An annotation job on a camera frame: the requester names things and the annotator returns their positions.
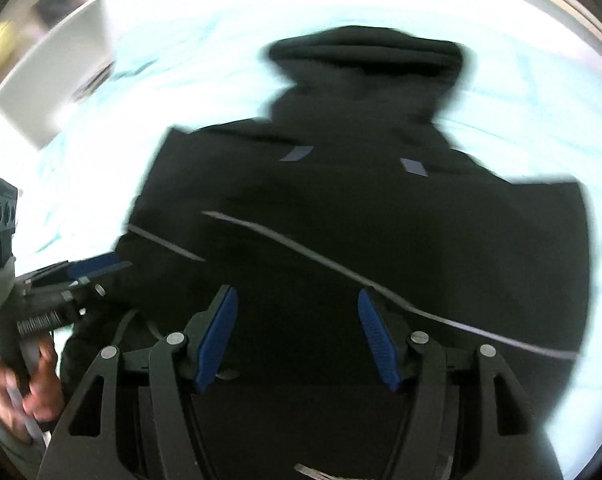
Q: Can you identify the white bookshelf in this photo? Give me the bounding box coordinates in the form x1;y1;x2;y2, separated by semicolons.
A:
0;0;118;150

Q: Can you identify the light green quilt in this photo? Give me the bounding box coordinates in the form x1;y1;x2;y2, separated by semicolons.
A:
0;0;602;480

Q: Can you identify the black hoodie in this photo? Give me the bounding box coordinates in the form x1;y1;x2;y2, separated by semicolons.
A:
58;25;594;480

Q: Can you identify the person's left hand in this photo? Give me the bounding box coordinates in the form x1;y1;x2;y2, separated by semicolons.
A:
0;340;64;443

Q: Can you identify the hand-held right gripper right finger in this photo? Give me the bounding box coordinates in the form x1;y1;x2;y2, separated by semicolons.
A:
357;287;564;480

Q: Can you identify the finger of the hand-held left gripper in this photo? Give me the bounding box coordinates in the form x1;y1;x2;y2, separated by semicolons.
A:
12;282;108;322
26;251;134;288

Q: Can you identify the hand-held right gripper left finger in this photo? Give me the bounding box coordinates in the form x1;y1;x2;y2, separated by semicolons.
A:
36;285;239;480

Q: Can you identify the black box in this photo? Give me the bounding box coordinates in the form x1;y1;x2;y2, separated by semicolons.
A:
32;0;76;27

